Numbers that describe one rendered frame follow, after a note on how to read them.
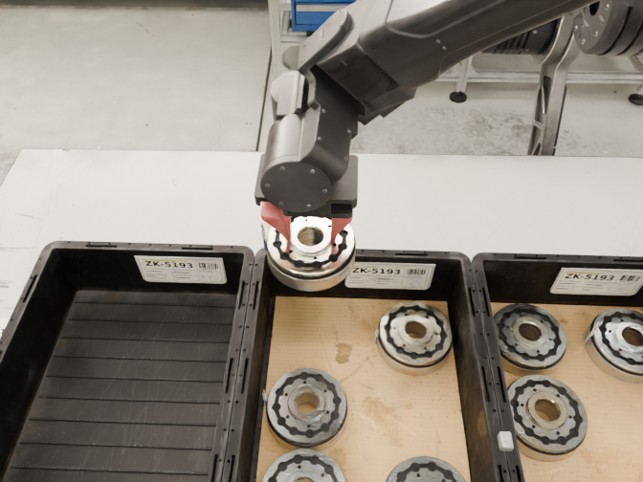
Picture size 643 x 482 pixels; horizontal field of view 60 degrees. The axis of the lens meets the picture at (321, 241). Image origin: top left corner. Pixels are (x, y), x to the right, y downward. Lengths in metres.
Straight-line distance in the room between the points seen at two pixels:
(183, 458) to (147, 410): 0.08
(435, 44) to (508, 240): 0.78
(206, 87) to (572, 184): 1.90
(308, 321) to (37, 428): 0.38
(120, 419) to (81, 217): 0.54
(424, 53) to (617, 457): 0.58
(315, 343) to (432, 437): 0.20
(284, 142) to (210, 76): 2.43
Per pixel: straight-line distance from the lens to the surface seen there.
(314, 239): 0.66
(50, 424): 0.83
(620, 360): 0.86
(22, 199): 1.32
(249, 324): 0.71
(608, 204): 1.30
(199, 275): 0.83
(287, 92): 0.49
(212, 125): 2.54
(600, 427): 0.83
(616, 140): 2.73
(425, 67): 0.42
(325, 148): 0.42
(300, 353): 0.80
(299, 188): 0.44
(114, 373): 0.84
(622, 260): 0.87
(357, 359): 0.79
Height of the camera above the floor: 1.53
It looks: 50 degrees down
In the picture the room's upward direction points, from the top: straight up
